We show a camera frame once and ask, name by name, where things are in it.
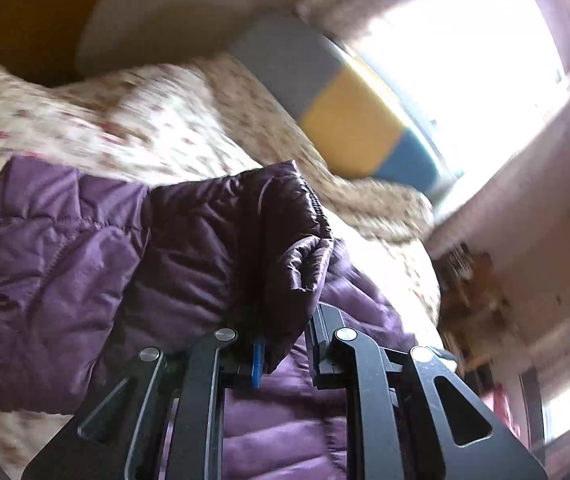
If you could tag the floral duvet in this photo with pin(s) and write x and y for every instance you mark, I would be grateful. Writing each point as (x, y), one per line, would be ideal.
(165, 125)

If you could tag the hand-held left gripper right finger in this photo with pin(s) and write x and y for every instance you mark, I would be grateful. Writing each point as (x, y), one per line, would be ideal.
(327, 345)

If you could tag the wooden chair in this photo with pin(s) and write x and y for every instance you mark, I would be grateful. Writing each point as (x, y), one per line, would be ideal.
(480, 345)

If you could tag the grey yellow blue pillow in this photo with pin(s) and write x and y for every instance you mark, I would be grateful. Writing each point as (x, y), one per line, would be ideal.
(345, 125)

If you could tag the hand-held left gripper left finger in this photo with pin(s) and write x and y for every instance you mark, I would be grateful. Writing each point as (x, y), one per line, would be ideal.
(259, 366)

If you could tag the dark frame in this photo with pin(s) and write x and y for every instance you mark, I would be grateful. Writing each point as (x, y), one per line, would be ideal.
(535, 410)

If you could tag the pink ruffled quilt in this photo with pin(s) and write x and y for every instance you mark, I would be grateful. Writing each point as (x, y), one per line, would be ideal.
(502, 410)

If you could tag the wooden desk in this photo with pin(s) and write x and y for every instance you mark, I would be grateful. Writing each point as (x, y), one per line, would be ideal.
(465, 272)

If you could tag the orange wooden panel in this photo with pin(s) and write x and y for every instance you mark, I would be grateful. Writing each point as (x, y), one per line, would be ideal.
(30, 10)

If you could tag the pale curtain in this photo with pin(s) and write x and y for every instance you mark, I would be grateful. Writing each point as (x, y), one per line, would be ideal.
(330, 15)

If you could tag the purple puffer jacket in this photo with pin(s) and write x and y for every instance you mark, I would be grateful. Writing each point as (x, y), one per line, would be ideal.
(65, 270)

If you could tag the window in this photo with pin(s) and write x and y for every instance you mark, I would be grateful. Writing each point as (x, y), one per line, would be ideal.
(465, 60)

